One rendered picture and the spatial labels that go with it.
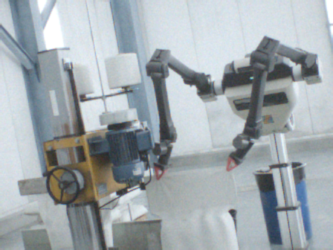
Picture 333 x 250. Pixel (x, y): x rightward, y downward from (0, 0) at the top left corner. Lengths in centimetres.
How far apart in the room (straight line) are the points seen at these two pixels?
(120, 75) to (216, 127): 868
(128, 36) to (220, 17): 191
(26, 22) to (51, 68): 637
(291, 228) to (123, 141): 126
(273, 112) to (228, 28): 806
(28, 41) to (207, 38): 384
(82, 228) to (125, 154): 42
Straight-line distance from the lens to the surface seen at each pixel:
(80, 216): 276
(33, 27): 887
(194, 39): 1145
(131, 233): 354
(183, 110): 1158
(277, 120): 326
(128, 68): 277
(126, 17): 1180
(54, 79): 272
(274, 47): 263
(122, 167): 265
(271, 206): 509
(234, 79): 319
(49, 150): 279
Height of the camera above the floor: 144
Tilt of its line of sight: 3 degrees down
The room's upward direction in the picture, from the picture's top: 10 degrees counter-clockwise
